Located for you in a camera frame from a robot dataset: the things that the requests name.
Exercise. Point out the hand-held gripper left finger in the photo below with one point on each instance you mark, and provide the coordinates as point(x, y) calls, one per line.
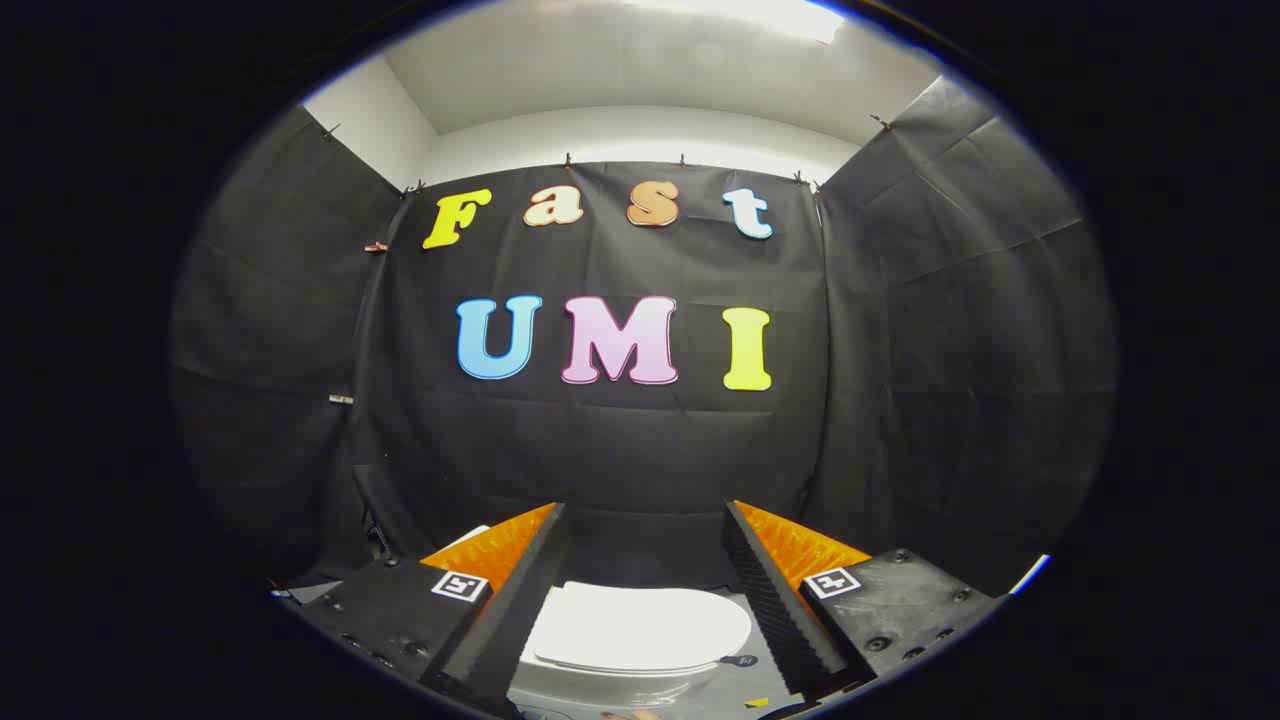
point(520, 600)

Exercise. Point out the black backdrop cloth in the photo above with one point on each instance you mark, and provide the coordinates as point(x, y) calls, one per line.
point(620, 450)

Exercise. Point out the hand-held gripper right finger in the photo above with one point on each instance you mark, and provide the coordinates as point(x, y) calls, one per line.
point(770, 600)

